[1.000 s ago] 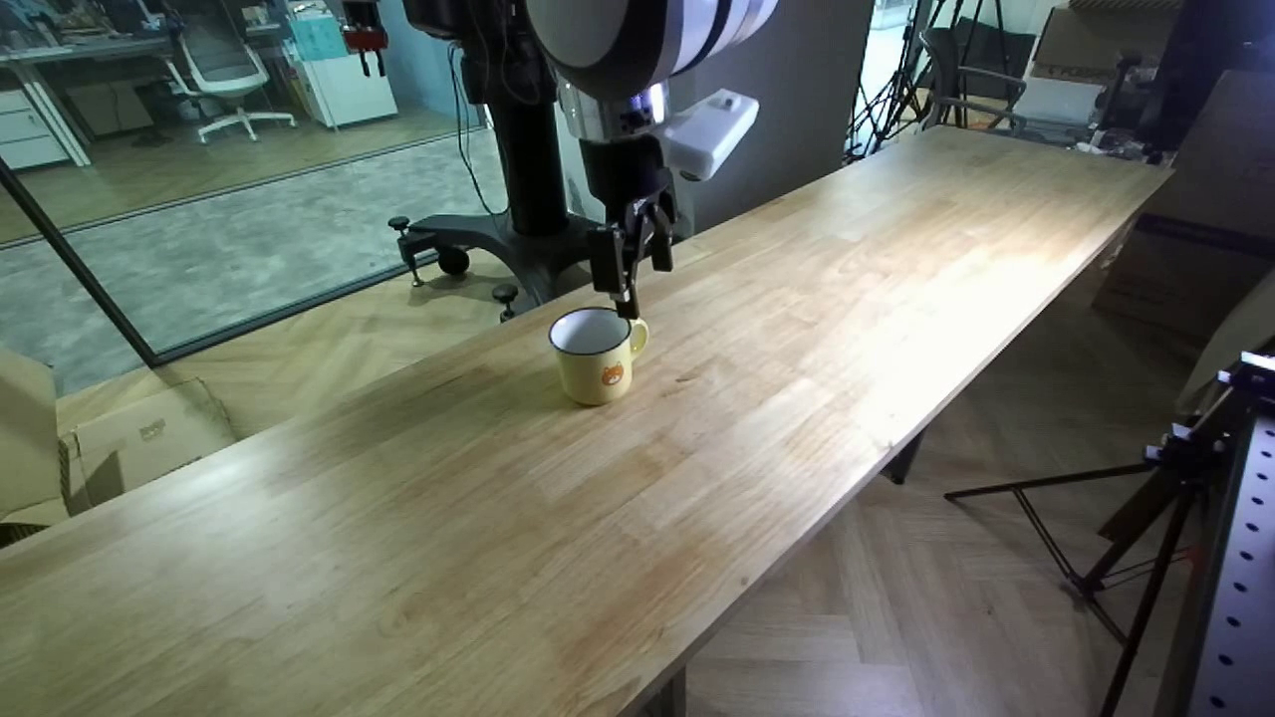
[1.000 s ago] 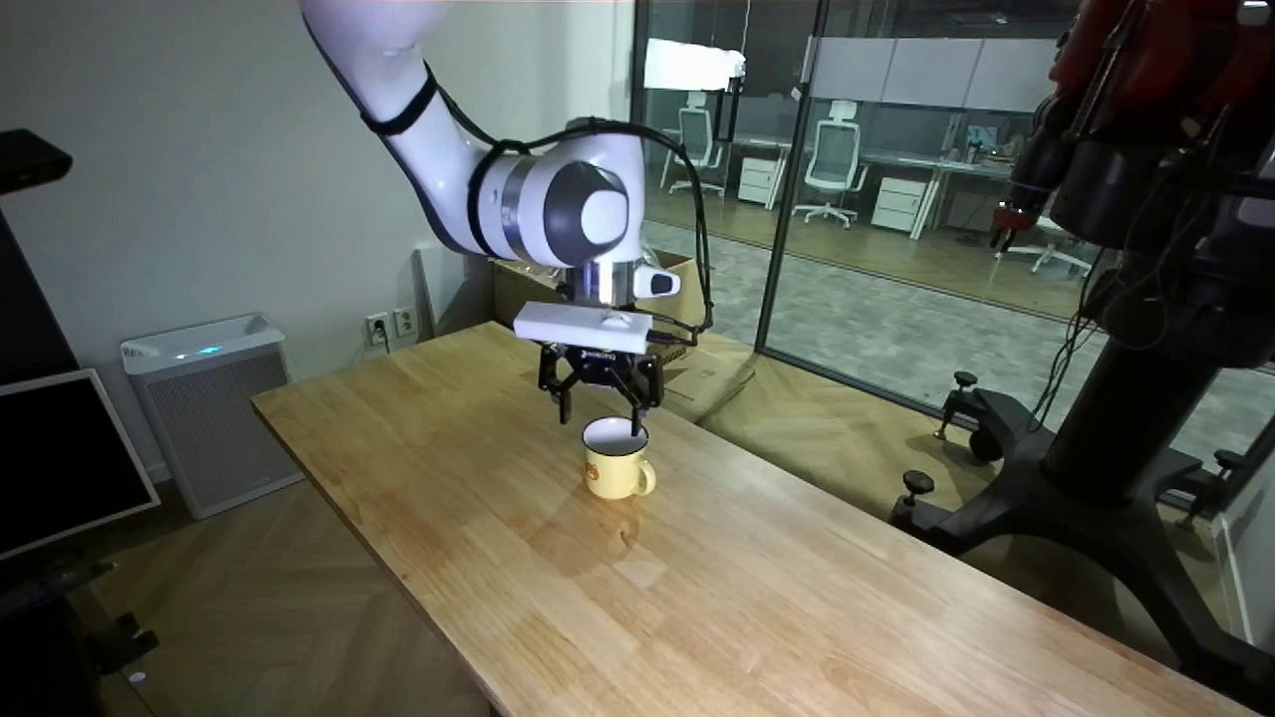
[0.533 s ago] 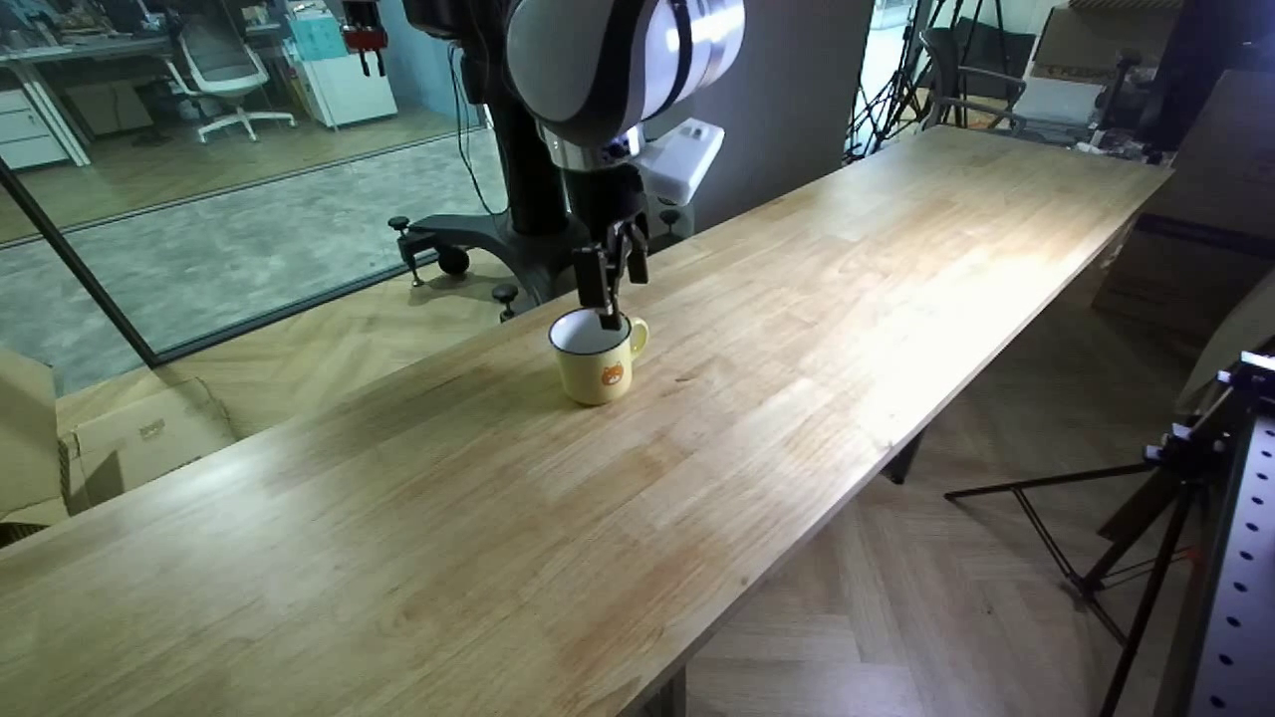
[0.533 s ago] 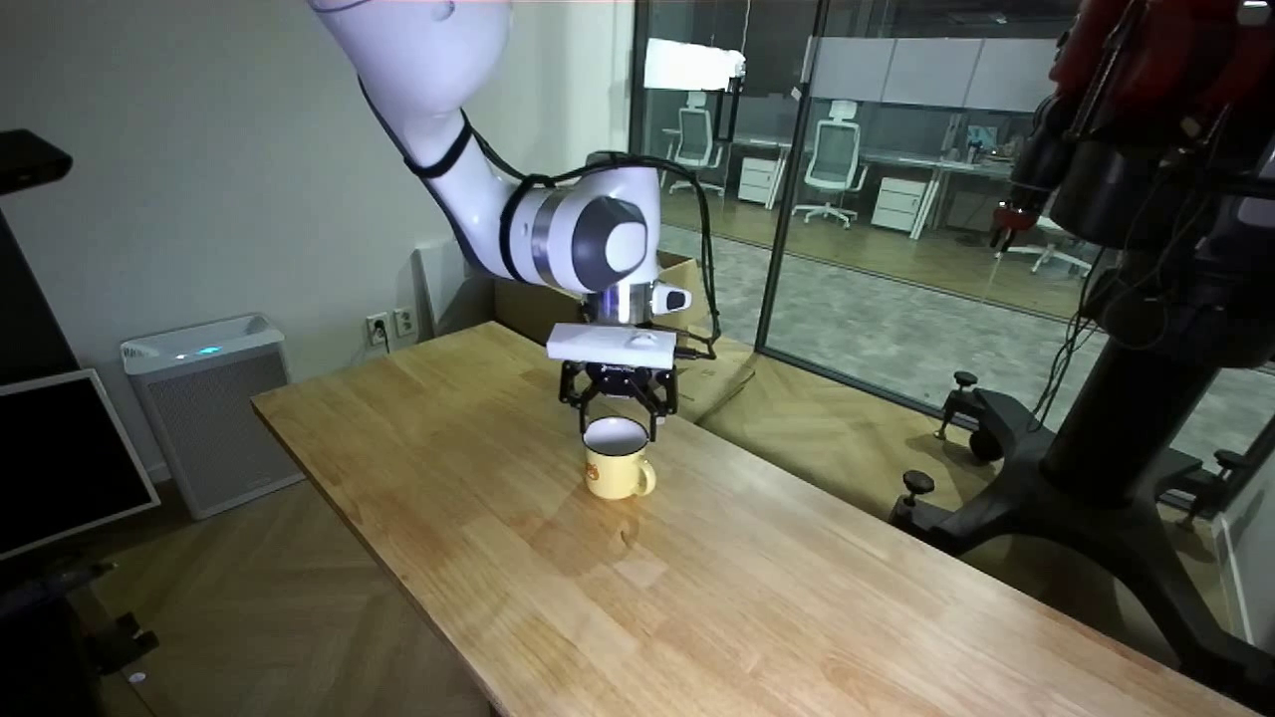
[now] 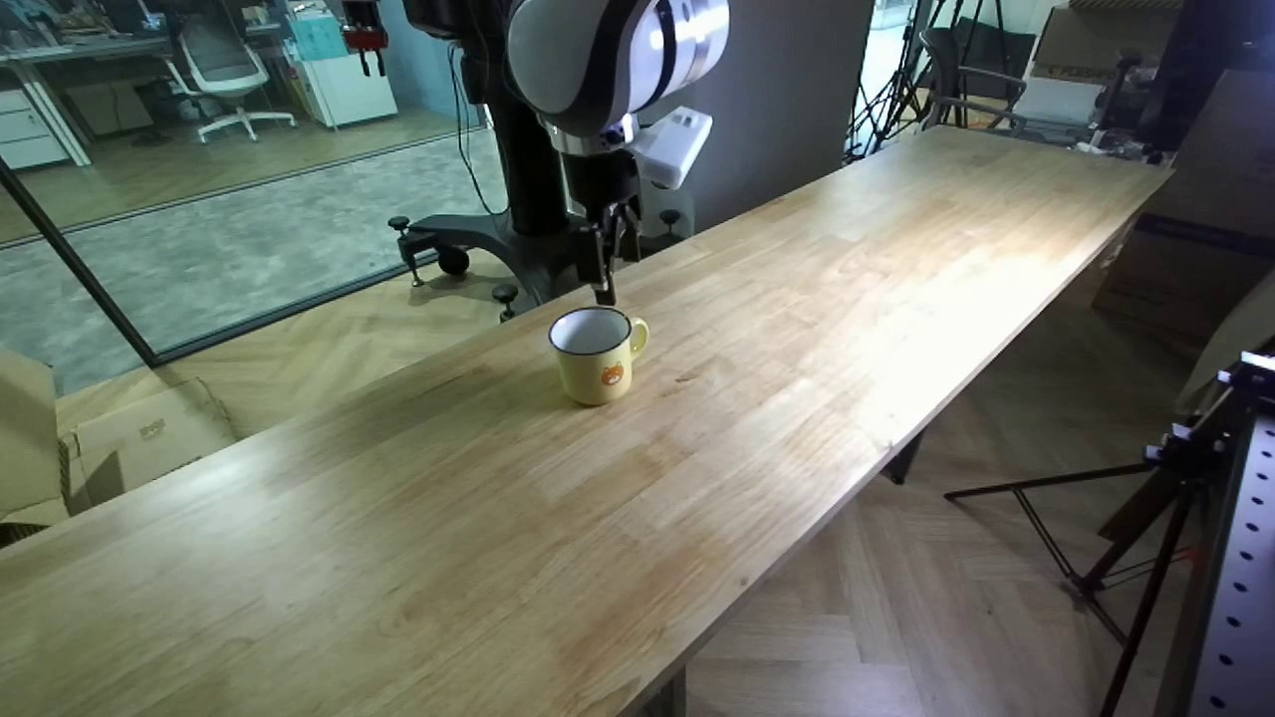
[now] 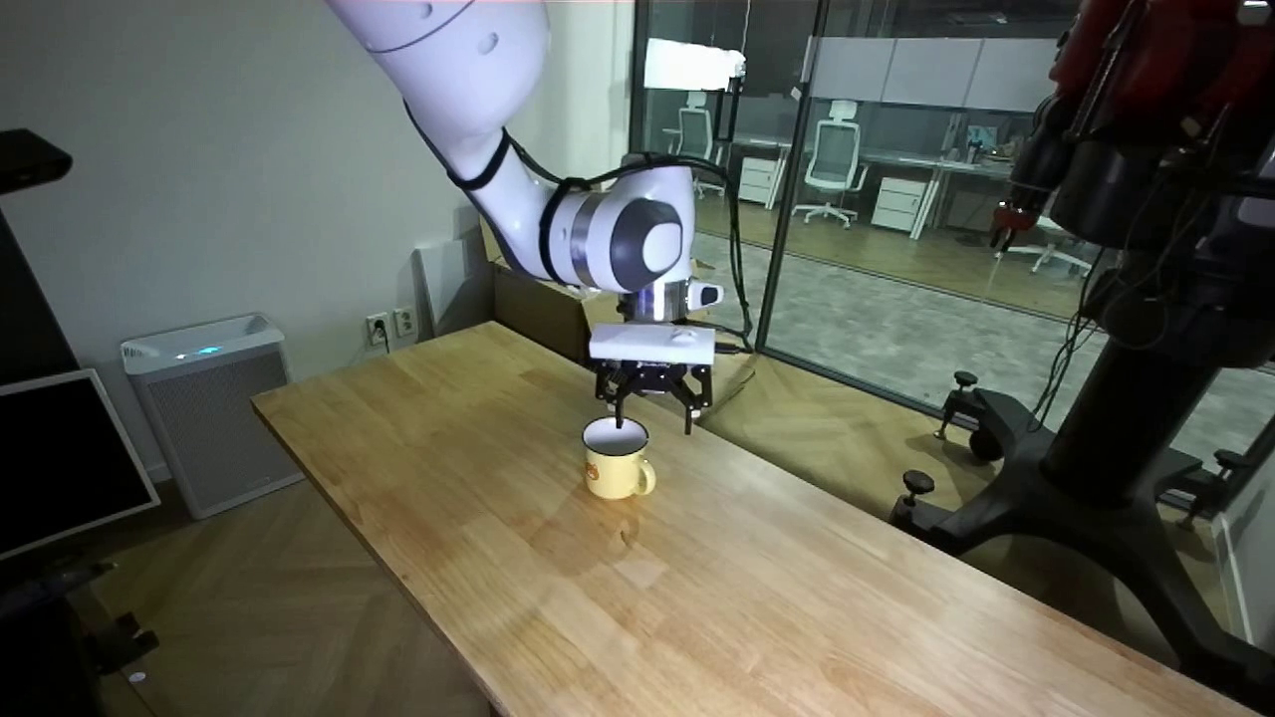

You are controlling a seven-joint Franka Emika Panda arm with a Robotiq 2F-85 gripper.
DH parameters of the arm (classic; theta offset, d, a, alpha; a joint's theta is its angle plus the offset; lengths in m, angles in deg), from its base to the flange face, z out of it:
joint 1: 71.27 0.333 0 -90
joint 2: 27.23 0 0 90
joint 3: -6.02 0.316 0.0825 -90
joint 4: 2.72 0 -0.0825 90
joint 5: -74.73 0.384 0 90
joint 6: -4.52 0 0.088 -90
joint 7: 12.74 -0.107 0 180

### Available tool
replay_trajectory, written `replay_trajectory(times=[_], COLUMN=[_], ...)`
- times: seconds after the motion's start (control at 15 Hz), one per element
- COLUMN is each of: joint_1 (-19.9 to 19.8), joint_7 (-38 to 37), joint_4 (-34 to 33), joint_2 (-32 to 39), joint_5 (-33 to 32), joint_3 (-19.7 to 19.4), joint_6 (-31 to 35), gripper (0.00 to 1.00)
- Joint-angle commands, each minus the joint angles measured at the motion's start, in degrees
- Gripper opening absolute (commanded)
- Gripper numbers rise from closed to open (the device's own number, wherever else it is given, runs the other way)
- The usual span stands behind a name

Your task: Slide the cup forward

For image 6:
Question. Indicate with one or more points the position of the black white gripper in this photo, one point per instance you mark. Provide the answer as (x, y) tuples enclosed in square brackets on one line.
[(651, 345)]

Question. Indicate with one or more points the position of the yellow enamel mug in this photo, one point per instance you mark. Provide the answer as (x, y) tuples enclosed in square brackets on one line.
[(616, 471)]

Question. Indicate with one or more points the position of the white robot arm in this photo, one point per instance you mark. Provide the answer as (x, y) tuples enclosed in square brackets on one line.
[(459, 67)]

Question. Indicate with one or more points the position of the brown cardboard box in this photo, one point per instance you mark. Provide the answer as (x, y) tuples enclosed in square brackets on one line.
[(540, 312)]

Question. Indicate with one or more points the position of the white flat panel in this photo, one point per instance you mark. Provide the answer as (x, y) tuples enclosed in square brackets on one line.
[(451, 286)]

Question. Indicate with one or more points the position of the grey rug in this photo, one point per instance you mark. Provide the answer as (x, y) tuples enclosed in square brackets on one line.
[(903, 312)]

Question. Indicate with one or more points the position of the white office chair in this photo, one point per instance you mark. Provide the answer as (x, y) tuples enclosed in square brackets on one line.
[(692, 131), (833, 155)]

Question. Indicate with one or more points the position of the white low cabinet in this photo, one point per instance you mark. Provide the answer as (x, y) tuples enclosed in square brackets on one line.
[(903, 203)]

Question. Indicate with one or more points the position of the grey air purifier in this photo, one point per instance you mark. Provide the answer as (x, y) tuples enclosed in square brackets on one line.
[(214, 414)]

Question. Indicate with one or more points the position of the black rolling stand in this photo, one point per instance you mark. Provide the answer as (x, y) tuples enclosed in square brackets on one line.
[(1102, 452)]

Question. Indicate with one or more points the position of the dark red machine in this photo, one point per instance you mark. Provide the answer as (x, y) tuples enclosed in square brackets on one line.
[(1170, 135)]

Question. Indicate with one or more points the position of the black monitor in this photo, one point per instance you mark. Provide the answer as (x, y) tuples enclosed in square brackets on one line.
[(66, 460)]

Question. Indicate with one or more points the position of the black monitor stand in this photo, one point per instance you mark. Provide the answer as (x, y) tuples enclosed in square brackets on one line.
[(62, 639)]

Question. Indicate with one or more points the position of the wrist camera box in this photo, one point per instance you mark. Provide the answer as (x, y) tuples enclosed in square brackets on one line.
[(704, 298)]

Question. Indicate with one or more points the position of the white wall outlet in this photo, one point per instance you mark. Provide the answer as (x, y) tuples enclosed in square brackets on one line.
[(402, 319), (380, 330)]

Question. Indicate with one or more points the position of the black glass partition frame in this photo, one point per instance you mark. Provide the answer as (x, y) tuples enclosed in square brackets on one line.
[(636, 82)]

